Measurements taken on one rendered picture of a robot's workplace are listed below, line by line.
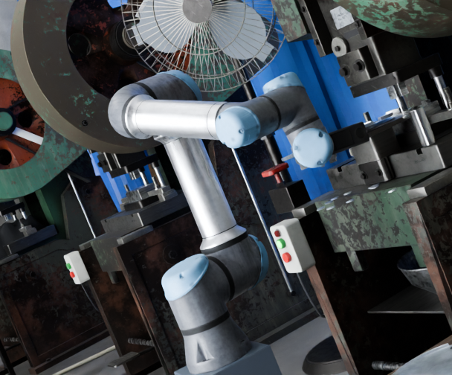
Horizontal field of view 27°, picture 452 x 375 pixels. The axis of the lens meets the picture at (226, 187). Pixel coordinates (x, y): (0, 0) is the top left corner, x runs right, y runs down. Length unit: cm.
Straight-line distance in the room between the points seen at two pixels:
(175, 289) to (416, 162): 65
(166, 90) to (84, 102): 137
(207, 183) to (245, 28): 107
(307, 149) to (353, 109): 262
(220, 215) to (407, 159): 48
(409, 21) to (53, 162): 345
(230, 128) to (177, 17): 146
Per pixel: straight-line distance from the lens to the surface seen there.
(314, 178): 481
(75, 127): 342
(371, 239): 235
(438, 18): 200
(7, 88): 529
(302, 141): 181
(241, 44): 313
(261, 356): 207
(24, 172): 515
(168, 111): 190
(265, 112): 176
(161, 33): 312
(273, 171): 254
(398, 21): 202
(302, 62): 460
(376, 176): 234
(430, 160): 222
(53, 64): 344
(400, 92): 242
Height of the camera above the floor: 98
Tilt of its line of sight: 5 degrees down
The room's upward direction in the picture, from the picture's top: 22 degrees counter-clockwise
